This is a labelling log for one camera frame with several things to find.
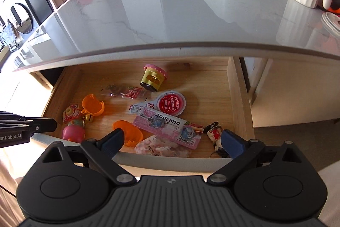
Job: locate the white plastic lid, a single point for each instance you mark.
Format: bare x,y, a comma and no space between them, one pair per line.
331,23

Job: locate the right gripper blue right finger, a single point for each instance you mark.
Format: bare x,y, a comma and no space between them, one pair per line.
244,155

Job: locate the small figure keychain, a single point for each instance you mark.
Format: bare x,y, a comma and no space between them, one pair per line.
214,132

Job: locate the yellow pink toy cup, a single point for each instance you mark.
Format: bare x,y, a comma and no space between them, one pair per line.
153,77

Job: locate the washing machine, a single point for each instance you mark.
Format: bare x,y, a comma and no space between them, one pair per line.
19,22

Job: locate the orange pumpkin half shell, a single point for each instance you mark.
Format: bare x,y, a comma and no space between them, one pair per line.
93,106

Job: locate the red white snack packet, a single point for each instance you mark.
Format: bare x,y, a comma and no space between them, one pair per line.
123,91

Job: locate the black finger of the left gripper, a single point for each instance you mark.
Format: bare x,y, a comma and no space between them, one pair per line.
17,129

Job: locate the gold bell keychain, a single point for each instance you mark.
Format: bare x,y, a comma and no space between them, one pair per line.
88,118

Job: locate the wooden drawer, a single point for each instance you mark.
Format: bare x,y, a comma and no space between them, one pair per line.
214,90

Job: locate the pink Volcano packet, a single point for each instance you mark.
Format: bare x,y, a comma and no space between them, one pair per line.
170,127

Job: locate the orange pumpkin cookie cutter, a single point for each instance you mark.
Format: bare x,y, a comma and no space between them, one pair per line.
133,135

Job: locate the round red white package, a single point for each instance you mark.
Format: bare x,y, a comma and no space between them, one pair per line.
170,102

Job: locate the red yellow round charm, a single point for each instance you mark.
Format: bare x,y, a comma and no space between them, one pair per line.
72,112

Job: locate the pink teal egg toy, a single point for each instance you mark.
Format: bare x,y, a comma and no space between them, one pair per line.
74,131

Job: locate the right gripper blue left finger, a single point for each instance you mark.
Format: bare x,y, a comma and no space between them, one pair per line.
100,154

